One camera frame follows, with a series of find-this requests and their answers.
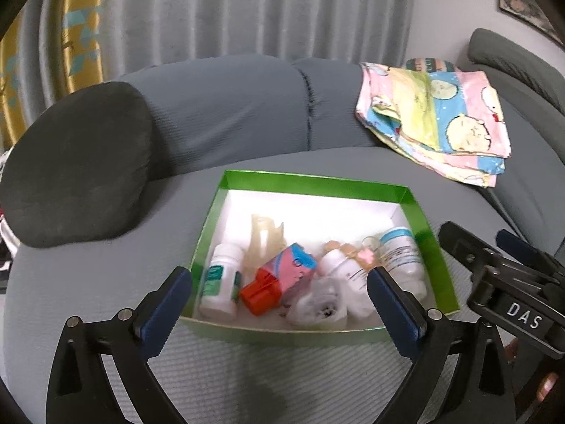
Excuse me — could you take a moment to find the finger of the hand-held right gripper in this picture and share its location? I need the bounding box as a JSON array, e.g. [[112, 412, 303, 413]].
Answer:
[[495, 228, 565, 284], [438, 221, 504, 293]]

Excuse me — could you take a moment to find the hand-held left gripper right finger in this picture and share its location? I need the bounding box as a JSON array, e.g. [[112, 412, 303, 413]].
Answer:
[[366, 266, 518, 424]]

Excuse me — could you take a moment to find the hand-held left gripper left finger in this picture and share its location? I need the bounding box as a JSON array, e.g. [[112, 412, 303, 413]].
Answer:
[[46, 266, 194, 424]]

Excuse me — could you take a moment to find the white bottle with green label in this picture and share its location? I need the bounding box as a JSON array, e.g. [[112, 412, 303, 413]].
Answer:
[[198, 243, 245, 319]]

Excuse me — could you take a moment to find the white bottle with blue label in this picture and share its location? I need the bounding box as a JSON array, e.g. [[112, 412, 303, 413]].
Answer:
[[379, 226, 428, 301]]

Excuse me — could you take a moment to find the small white bottle beige cap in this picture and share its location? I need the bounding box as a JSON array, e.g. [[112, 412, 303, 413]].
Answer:
[[318, 241, 369, 285]]

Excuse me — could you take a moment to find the white plastic bag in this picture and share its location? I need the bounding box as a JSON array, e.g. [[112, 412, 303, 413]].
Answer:
[[286, 274, 386, 330]]

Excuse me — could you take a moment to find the translucent beige plastic piece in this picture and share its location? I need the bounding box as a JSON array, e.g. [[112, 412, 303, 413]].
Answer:
[[242, 213, 285, 271]]

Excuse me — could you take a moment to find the pink and orange packet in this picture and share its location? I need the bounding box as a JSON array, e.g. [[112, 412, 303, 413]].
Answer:
[[239, 243, 319, 317]]

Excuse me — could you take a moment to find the green cardboard box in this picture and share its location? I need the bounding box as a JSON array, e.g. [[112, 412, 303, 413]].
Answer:
[[179, 169, 460, 345]]

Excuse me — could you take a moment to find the person's right hand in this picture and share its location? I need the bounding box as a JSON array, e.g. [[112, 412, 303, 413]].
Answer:
[[503, 339, 563, 405]]

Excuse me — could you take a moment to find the folded cartoon printed cloth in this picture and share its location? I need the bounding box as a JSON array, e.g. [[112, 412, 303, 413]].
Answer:
[[355, 63, 513, 188]]

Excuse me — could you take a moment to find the black cushion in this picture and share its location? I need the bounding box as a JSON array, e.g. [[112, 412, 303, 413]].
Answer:
[[0, 82, 154, 248]]

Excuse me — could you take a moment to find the grey armchair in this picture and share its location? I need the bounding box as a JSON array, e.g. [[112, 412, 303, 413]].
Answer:
[[468, 28, 565, 164]]

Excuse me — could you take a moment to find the green patterned cushion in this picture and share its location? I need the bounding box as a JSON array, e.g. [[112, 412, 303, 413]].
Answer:
[[405, 57, 457, 71]]

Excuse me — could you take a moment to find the grey sofa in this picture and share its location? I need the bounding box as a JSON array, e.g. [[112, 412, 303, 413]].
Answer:
[[0, 51, 565, 424]]

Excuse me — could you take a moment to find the yellow patterned curtain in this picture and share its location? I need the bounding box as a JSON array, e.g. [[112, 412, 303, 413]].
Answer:
[[0, 0, 107, 142]]

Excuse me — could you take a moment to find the grey curtain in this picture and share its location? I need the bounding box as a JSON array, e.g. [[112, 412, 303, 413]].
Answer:
[[26, 0, 418, 93]]

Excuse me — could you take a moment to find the framed wall picture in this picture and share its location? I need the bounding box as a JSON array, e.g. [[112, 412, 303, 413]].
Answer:
[[494, 0, 565, 49]]

